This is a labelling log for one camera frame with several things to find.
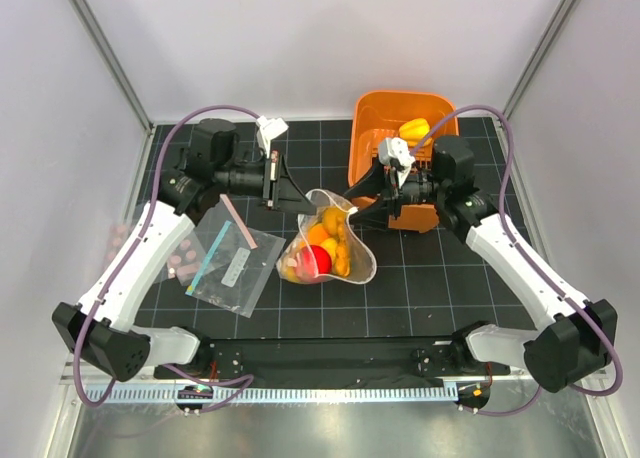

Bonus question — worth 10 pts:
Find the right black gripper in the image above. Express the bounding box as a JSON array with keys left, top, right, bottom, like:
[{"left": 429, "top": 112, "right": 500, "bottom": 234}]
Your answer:
[{"left": 343, "top": 154, "right": 447, "bottom": 231}]

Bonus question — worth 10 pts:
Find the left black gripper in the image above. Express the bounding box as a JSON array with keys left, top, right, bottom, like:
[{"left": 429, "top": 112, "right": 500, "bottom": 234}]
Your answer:
[{"left": 214, "top": 151, "right": 317, "bottom": 215}]

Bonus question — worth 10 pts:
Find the small orange fruit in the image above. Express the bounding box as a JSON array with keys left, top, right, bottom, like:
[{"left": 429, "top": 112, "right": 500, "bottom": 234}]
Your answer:
[{"left": 306, "top": 223, "right": 331, "bottom": 245}]

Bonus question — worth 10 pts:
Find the white dotted zip bag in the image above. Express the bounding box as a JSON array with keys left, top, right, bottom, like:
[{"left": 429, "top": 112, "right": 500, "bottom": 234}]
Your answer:
[{"left": 276, "top": 189, "right": 377, "bottom": 285}]

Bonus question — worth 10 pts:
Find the red apple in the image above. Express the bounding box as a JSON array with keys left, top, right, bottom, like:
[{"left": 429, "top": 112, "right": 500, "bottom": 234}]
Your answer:
[{"left": 298, "top": 245, "right": 332, "bottom": 276}]

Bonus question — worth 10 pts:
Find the yellow pear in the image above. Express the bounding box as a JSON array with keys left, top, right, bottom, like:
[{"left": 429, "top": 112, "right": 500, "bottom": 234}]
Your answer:
[{"left": 282, "top": 258, "right": 320, "bottom": 284}]

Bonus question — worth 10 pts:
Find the orange plastic basket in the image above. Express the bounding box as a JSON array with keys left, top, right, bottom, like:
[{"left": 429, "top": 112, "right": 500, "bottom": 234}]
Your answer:
[{"left": 347, "top": 90, "right": 461, "bottom": 234}]

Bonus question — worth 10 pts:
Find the yellow mango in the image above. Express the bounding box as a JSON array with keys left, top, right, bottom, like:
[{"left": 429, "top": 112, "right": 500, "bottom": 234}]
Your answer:
[{"left": 321, "top": 207, "right": 346, "bottom": 236}]

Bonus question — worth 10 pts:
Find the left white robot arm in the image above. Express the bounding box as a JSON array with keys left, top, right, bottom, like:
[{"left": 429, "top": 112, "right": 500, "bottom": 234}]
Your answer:
[{"left": 52, "top": 116, "right": 315, "bottom": 382}]

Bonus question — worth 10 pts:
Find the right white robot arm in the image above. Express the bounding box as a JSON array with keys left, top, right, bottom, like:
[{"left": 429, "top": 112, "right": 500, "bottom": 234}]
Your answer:
[{"left": 345, "top": 136, "right": 622, "bottom": 392}]

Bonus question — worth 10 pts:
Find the blue zipper clear bag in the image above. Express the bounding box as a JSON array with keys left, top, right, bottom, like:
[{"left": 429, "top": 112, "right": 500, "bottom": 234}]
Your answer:
[{"left": 186, "top": 219, "right": 285, "bottom": 318}]

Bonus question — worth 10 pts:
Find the pink dotted zip bag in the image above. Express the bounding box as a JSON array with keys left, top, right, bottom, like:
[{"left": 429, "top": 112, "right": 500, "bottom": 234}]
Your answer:
[{"left": 104, "top": 193, "right": 261, "bottom": 287}]

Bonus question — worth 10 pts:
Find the yellow bell pepper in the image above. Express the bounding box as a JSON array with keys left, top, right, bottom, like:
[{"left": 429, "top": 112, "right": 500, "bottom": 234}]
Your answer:
[{"left": 398, "top": 118, "right": 431, "bottom": 147}]

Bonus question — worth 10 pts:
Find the black grid mat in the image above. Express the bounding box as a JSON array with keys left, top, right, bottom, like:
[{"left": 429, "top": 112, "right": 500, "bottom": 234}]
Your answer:
[{"left": 135, "top": 117, "right": 534, "bottom": 339}]

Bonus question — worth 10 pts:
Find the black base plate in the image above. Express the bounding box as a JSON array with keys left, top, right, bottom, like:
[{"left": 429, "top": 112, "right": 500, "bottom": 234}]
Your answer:
[{"left": 149, "top": 336, "right": 511, "bottom": 387}]

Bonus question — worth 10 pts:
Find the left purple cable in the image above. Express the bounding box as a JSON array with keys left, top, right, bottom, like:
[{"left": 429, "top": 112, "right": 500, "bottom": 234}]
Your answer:
[{"left": 73, "top": 104, "right": 261, "bottom": 414}]

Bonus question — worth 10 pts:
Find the purple cable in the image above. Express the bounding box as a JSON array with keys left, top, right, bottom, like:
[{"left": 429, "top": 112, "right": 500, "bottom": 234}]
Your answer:
[
  {"left": 407, "top": 103, "right": 625, "bottom": 417},
  {"left": 73, "top": 104, "right": 261, "bottom": 414}
]

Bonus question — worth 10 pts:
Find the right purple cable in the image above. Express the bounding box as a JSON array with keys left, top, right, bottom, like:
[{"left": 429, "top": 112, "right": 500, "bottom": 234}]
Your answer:
[{"left": 407, "top": 103, "right": 625, "bottom": 417}]

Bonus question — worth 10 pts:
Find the white slotted cable duct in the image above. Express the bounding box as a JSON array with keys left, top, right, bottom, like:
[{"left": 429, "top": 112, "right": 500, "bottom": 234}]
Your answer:
[{"left": 106, "top": 382, "right": 458, "bottom": 404}]

